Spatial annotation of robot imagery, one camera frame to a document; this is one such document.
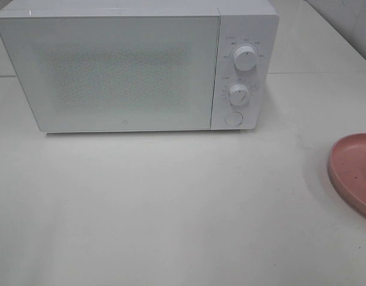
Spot white microwave door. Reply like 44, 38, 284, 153
0, 16, 219, 132

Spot pink plate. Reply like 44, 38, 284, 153
327, 133, 366, 217

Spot white microwave knob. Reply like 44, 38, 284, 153
229, 84, 251, 106
233, 45, 257, 72

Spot upper white microwave knob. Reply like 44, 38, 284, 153
233, 45, 257, 72

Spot lower white microwave knob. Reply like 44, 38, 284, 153
229, 84, 251, 106

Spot round white door button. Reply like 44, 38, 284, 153
225, 111, 243, 126

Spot white microwave oven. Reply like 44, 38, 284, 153
0, 1, 279, 132

